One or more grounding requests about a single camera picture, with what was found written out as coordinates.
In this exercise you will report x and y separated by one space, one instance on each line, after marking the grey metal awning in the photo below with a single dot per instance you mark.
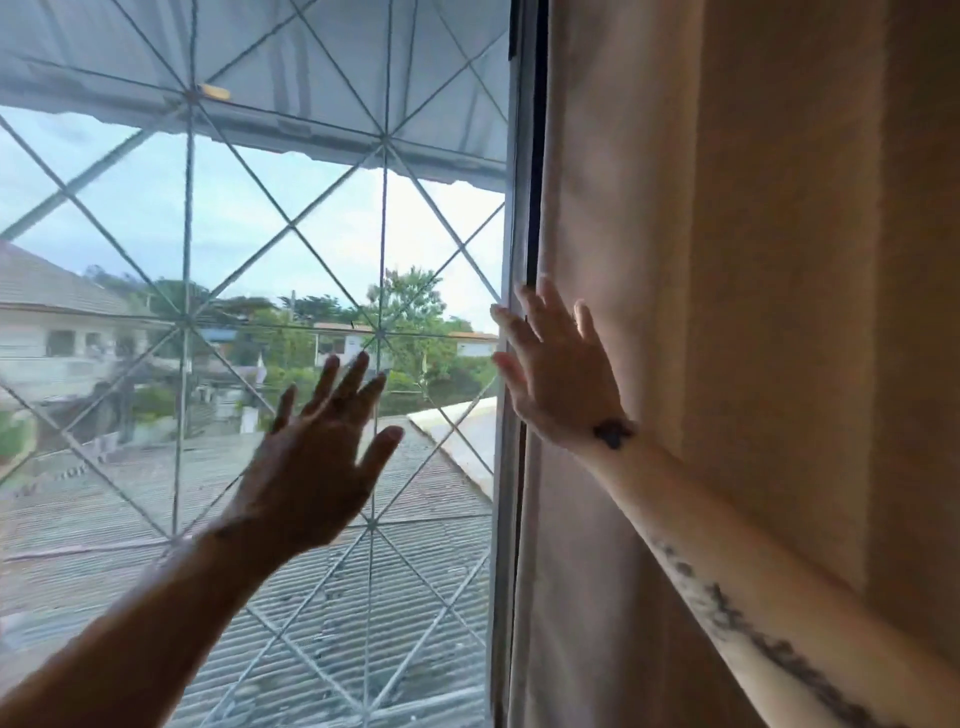
300 67

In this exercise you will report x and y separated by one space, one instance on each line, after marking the green tree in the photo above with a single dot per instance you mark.
409 315

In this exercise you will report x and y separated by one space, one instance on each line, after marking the person's right hand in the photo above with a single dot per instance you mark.
559 379

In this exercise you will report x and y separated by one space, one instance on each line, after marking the person's left forearm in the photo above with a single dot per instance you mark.
135 637

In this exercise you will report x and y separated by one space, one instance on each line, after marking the white house with tiled roof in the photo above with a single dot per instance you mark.
52 322

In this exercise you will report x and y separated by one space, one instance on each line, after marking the grey corrugated roof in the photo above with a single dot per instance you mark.
90 555

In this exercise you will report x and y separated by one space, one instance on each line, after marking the person's left hand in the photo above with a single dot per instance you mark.
304 472

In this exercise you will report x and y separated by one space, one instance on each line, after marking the metal window grille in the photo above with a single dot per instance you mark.
190 225

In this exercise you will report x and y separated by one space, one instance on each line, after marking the person's right middle finger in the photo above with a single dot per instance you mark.
531 309

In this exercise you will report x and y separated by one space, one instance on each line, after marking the aluminium window frame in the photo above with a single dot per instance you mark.
519 187

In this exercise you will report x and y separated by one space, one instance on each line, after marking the person's left thumb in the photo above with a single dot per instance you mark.
381 452

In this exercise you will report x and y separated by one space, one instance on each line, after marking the person's left middle finger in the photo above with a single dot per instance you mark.
352 382

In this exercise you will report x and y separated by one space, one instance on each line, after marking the person's right little finger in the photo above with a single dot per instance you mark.
586 321

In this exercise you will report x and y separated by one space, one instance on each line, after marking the low white distant house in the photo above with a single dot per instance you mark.
337 341

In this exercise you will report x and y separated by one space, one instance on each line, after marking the beige curtain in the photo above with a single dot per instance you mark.
750 225

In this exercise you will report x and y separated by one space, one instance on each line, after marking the person's right forearm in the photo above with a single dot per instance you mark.
750 592

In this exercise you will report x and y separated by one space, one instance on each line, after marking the person's left little finger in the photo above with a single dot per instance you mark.
283 411

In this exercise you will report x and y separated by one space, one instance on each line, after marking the person's right thumb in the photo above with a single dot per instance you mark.
508 377

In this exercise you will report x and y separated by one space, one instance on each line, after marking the white concrete roof ledge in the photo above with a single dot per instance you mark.
465 435

